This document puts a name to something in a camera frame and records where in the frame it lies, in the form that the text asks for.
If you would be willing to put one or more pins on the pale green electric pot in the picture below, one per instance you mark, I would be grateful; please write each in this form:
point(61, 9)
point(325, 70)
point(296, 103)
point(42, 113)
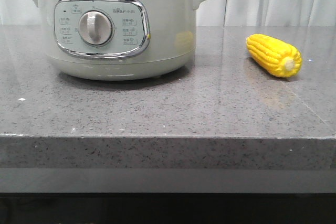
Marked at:
point(115, 40)

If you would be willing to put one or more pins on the yellow toy corn cob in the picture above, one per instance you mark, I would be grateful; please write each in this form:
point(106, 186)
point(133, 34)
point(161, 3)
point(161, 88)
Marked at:
point(277, 57)

